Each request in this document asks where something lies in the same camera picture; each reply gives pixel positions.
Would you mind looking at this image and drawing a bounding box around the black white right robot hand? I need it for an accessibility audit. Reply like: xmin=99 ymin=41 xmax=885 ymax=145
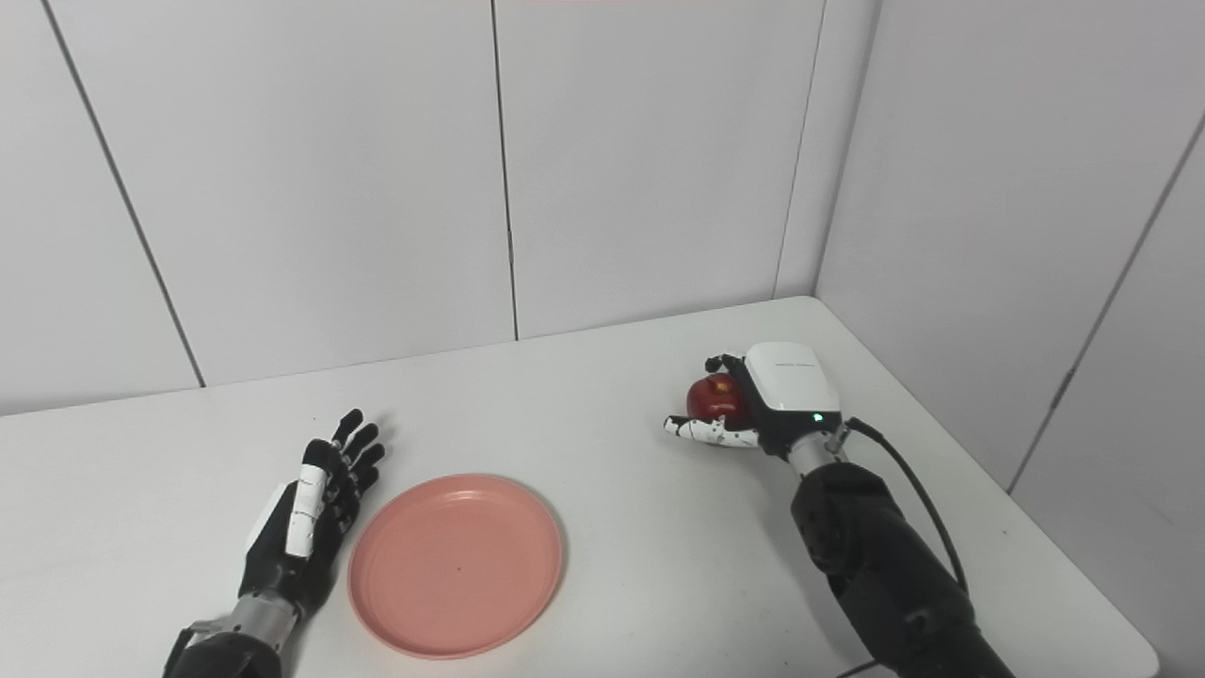
xmin=663 ymin=342 xmax=845 ymax=463

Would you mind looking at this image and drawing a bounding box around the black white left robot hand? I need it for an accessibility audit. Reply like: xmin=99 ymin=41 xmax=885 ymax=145
xmin=237 ymin=408 xmax=387 ymax=621

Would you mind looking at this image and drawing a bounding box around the red apple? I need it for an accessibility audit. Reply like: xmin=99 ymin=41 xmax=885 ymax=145
xmin=685 ymin=373 xmax=755 ymax=428

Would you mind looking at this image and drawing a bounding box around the pink round plate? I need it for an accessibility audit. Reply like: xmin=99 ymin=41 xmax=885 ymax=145
xmin=346 ymin=474 xmax=567 ymax=659

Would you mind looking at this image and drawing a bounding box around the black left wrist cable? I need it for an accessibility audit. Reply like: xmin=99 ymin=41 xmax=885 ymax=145
xmin=162 ymin=620 xmax=210 ymax=678

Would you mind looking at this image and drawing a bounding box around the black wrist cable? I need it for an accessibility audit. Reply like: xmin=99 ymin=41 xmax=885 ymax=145
xmin=833 ymin=417 xmax=971 ymax=678
xmin=162 ymin=620 xmax=210 ymax=678

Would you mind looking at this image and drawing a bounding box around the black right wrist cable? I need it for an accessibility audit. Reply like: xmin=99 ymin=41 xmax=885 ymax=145
xmin=833 ymin=417 xmax=971 ymax=678

